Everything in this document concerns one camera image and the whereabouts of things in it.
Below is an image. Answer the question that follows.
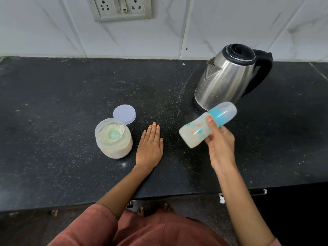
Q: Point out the person's left hand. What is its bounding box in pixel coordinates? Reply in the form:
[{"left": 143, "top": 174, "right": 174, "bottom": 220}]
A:
[{"left": 135, "top": 122, "right": 164, "bottom": 170}]

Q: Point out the person's right hand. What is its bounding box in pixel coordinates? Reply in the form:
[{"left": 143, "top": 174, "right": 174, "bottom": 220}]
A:
[{"left": 204, "top": 115, "right": 237, "bottom": 172}]

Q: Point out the clear baby bottle teal ring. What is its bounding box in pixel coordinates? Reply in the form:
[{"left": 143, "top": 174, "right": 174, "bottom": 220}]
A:
[{"left": 179, "top": 101, "right": 237, "bottom": 149}]

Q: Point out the person's right forearm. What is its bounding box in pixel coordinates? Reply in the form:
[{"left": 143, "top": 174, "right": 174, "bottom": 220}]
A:
[{"left": 212, "top": 162, "right": 276, "bottom": 246}]

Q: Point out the person's left forearm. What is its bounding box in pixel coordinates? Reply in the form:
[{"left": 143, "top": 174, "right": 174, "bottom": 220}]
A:
[{"left": 96, "top": 163, "right": 152, "bottom": 220}]

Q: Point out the pale purple round jar lid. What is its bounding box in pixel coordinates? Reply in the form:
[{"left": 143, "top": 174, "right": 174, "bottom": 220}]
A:
[{"left": 113, "top": 104, "right": 136, "bottom": 125}]

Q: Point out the clear jar of white powder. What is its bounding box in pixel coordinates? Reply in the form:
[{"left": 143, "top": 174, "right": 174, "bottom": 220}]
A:
[{"left": 94, "top": 118, "right": 133, "bottom": 159}]

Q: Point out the stainless steel electric kettle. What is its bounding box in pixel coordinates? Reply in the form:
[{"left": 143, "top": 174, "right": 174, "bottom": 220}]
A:
[{"left": 193, "top": 43, "right": 274, "bottom": 112}]

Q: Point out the reddish brown garment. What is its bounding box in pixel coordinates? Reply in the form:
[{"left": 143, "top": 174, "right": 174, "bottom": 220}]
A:
[{"left": 47, "top": 203, "right": 282, "bottom": 246}]

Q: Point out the white wall socket switch plate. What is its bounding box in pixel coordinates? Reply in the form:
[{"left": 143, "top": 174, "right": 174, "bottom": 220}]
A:
[{"left": 86, "top": 0, "right": 153, "bottom": 22}]

